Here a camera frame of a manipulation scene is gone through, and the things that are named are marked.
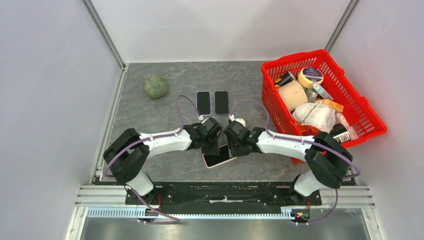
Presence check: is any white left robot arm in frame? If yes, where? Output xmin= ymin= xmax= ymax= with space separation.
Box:
xmin=103 ymin=117 xmax=222 ymax=204

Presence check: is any black smartphone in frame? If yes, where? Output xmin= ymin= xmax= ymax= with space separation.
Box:
xmin=203 ymin=144 xmax=237 ymax=168
xmin=214 ymin=90 xmax=230 ymax=116
xmin=196 ymin=91 xmax=212 ymax=116

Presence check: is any teal white small packet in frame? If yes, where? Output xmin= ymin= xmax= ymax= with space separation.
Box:
xmin=311 ymin=82 xmax=334 ymax=101

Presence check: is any pink phone case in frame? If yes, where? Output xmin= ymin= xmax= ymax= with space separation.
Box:
xmin=202 ymin=144 xmax=238 ymax=170

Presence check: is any black mounting base plate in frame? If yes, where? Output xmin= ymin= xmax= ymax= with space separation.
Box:
xmin=144 ymin=181 xmax=322 ymax=215

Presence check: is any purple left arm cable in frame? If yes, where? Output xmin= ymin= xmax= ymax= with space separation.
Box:
xmin=102 ymin=94 xmax=182 ymax=225

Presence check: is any white wrapped package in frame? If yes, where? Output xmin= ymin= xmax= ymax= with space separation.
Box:
xmin=292 ymin=102 xmax=336 ymax=133

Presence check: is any orange small box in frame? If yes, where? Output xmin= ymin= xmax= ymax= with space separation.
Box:
xmin=314 ymin=99 xmax=344 ymax=113

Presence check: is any lilac phone case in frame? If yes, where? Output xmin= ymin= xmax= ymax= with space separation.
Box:
xmin=195 ymin=90 xmax=213 ymax=117

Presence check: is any green felt ball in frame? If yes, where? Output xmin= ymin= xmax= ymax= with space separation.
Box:
xmin=143 ymin=74 xmax=168 ymax=99

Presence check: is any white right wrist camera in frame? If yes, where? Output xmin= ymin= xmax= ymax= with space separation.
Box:
xmin=228 ymin=114 xmax=246 ymax=127

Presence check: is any red plastic basket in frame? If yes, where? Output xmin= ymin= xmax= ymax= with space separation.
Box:
xmin=261 ymin=49 xmax=387 ymax=149

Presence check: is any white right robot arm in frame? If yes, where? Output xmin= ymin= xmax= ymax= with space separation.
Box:
xmin=223 ymin=120 xmax=353 ymax=205

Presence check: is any grey slotted cable duct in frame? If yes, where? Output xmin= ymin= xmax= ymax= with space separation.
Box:
xmin=86 ymin=207 xmax=293 ymax=220

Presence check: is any yellow masking tape roll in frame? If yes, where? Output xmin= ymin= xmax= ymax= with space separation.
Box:
xmin=297 ymin=67 xmax=324 ymax=89

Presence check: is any black yellow tool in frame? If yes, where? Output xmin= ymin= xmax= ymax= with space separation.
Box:
xmin=274 ymin=71 xmax=296 ymax=89

